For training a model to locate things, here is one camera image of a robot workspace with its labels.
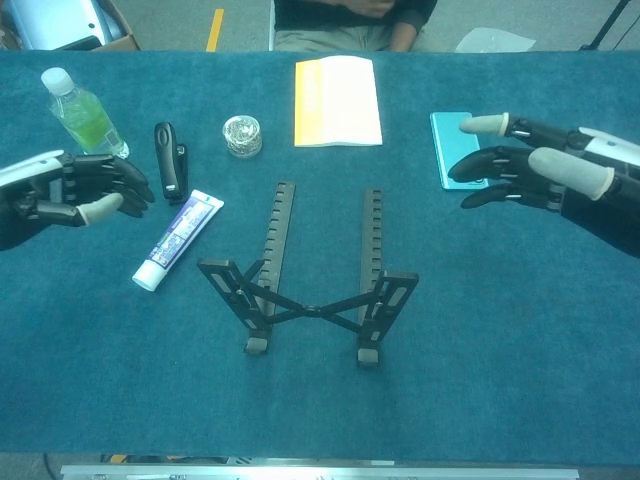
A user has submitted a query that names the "black stapler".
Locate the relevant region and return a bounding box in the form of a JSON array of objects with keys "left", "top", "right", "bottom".
[{"left": 153, "top": 121, "right": 190, "bottom": 205}]

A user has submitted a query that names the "aluminium frame rail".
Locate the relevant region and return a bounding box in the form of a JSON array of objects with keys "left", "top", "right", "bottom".
[{"left": 59, "top": 464, "right": 581, "bottom": 480}]

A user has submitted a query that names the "purple white toothpaste tube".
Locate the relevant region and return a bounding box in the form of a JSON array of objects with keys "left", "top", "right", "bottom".
[{"left": 131, "top": 188, "right": 226, "bottom": 293}]

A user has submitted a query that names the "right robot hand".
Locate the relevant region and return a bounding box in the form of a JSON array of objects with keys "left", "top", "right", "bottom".
[{"left": 447, "top": 112, "right": 640, "bottom": 259}]

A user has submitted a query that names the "light blue smartphone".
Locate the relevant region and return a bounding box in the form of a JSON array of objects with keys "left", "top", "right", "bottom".
[{"left": 429, "top": 111, "right": 490, "bottom": 192}]

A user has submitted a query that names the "black tripod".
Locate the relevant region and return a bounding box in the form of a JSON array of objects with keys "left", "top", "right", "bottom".
[{"left": 579, "top": 0, "right": 640, "bottom": 51}]

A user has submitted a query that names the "cardboard box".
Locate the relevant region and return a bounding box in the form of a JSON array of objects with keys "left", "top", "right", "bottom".
[{"left": 0, "top": 0, "right": 142, "bottom": 52}]

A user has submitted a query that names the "seated person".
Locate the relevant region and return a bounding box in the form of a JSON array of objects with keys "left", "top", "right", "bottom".
[{"left": 273, "top": 0, "right": 439, "bottom": 52}]

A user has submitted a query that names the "white plastic sheet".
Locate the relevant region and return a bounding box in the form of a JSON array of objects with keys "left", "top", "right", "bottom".
[{"left": 453, "top": 27, "right": 531, "bottom": 54}]

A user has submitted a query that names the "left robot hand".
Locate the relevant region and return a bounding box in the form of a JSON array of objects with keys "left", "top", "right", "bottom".
[{"left": 0, "top": 148, "right": 156, "bottom": 251}]

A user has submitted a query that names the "clear bottle green label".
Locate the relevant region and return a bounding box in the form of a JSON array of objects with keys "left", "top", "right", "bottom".
[{"left": 39, "top": 67, "right": 130, "bottom": 160}]

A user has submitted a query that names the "black folding laptop stand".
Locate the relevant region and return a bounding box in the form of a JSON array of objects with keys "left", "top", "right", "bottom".
[{"left": 196, "top": 180, "right": 419, "bottom": 370}]

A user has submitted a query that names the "yellow white book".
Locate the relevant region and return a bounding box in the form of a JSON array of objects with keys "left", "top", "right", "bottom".
[{"left": 293, "top": 55, "right": 384, "bottom": 149}]

